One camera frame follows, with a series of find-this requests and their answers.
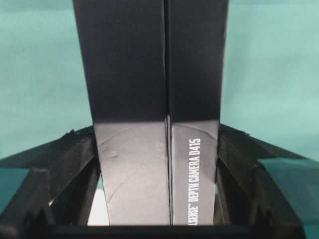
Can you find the green table cloth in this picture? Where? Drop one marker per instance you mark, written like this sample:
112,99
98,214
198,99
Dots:
270,85

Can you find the black D415 box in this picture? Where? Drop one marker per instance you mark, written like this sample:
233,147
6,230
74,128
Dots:
153,70

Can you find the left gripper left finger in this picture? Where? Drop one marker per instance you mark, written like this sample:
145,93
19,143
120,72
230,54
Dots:
51,184

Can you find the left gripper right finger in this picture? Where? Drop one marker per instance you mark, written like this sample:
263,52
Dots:
266,192

